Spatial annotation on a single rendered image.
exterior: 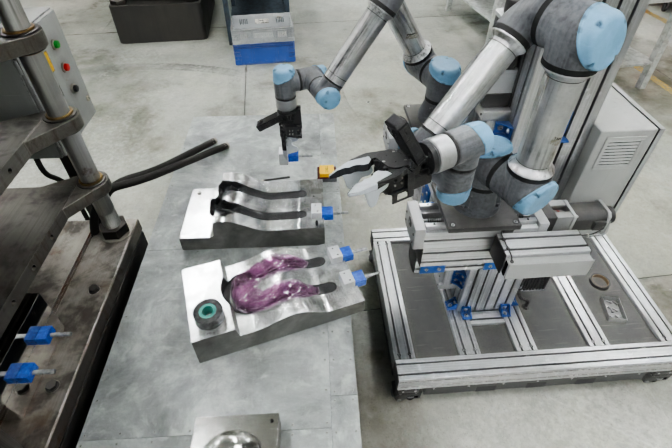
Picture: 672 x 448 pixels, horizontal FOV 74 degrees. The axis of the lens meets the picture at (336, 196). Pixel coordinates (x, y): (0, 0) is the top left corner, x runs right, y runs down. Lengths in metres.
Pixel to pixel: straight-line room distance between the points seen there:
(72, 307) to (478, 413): 1.65
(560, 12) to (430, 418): 1.67
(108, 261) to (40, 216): 0.28
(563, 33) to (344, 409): 1.02
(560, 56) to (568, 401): 1.69
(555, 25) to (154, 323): 1.31
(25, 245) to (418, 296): 1.58
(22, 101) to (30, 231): 0.40
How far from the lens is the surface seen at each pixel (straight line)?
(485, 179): 1.29
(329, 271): 1.44
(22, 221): 1.62
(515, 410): 2.28
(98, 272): 1.72
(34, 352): 1.51
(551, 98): 1.11
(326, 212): 1.55
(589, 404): 2.42
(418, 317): 2.14
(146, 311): 1.53
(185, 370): 1.38
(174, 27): 5.37
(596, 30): 1.02
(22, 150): 1.47
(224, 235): 1.57
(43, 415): 1.49
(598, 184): 1.73
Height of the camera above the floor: 1.98
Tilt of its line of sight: 42 degrees down
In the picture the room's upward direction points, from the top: straight up
